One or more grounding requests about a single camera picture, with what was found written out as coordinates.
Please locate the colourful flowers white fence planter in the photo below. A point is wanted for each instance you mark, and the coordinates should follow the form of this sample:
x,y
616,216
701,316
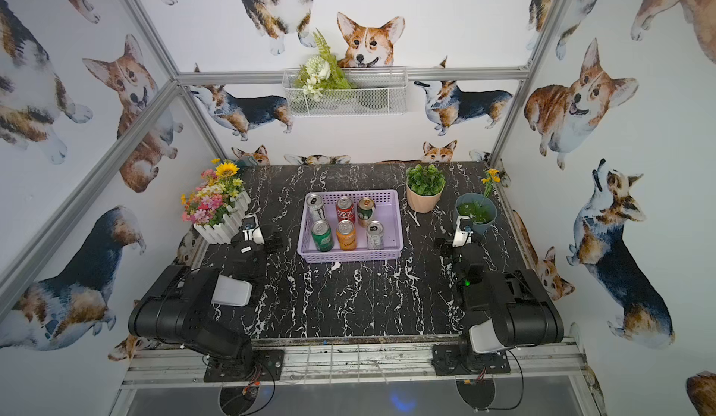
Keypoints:
x,y
218,205

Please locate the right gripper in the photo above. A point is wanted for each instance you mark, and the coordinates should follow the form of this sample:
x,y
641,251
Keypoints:
x,y
447,245

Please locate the red Coca-Cola can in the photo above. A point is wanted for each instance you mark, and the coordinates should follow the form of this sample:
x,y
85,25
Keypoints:
x,y
345,209

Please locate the aluminium mounting rail frame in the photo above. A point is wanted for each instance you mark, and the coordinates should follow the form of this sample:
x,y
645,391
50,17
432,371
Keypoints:
x,y
353,364

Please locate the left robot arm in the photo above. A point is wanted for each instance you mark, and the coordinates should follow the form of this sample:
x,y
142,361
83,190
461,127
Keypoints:
x,y
176,308

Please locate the green gold-top beer can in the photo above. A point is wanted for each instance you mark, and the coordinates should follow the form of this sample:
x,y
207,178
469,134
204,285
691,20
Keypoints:
x,y
365,211

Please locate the white wire wall basket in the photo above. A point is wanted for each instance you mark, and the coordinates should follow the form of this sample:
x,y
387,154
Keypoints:
x,y
377,92

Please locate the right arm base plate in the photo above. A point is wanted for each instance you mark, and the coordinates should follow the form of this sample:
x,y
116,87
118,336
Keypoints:
x,y
470,360

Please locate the green plant in beige pot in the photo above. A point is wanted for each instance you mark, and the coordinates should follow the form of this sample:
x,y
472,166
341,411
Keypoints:
x,y
424,186

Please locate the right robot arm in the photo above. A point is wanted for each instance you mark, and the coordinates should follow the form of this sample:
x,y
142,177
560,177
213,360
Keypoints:
x,y
504,308

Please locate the silver grey drink can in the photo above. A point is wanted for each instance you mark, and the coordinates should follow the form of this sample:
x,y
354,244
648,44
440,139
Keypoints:
x,y
374,231

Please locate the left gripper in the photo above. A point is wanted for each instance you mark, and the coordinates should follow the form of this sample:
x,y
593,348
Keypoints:
x,y
268,242

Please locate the white Monster energy can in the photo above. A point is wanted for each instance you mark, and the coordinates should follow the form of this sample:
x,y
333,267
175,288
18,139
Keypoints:
x,y
315,207

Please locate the green Sprite can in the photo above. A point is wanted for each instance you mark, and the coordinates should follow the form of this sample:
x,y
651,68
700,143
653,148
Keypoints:
x,y
322,236

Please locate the white green artificial flower bunch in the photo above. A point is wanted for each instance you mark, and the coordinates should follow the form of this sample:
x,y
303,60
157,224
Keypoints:
x,y
321,74

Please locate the orange soda can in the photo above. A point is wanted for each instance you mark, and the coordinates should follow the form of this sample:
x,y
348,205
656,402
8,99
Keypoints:
x,y
346,235

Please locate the yellow flower blue-grey pot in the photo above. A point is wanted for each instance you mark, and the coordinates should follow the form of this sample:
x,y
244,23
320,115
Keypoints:
x,y
479,208

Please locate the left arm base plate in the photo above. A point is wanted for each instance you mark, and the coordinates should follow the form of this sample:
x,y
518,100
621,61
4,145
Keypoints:
x,y
262,365

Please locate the purple perforated plastic basket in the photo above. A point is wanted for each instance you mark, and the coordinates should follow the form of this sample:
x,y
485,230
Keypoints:
x,y
387,212

